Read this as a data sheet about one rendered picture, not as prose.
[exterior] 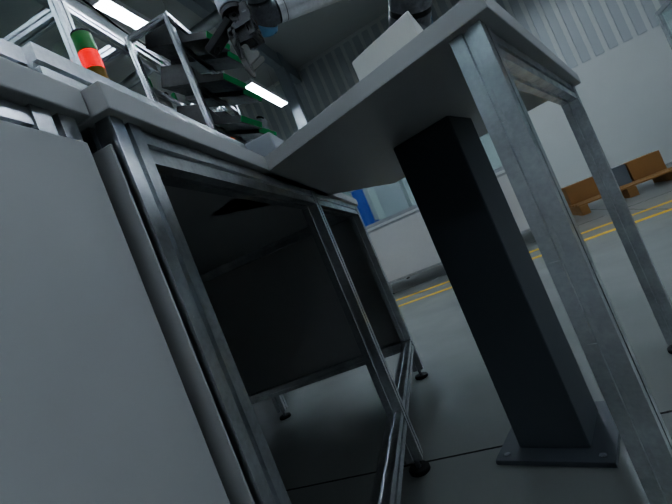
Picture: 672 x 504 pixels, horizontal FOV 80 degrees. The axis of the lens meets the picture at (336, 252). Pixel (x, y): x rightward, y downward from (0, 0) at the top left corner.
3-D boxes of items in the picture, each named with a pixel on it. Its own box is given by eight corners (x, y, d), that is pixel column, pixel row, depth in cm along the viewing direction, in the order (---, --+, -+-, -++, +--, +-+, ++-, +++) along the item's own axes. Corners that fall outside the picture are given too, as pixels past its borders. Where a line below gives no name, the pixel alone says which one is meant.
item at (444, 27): (581, 83, 118) (577, 74, 119) (487, 6, 49) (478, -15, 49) (394, 183, 163) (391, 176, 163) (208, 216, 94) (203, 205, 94)
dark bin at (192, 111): (262, 128, 149) (261, 108, 148) (241, 122, 137) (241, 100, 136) (201, 132, 159) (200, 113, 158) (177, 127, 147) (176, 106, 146)
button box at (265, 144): (305, 168, 114) (296, 148, 114) (278, 154, 93) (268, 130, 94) (283, 178, 115) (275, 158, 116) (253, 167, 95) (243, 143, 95)
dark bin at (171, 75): (246, 89, 149) (245, 69, 148) (224, 80, 137) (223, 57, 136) (186, 96, 159) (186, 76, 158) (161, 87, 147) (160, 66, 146)
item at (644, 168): (662, 179, 545) (649, 152, 547) (692, 174, 470) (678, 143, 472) (569, 215, 586) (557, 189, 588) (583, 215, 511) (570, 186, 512)
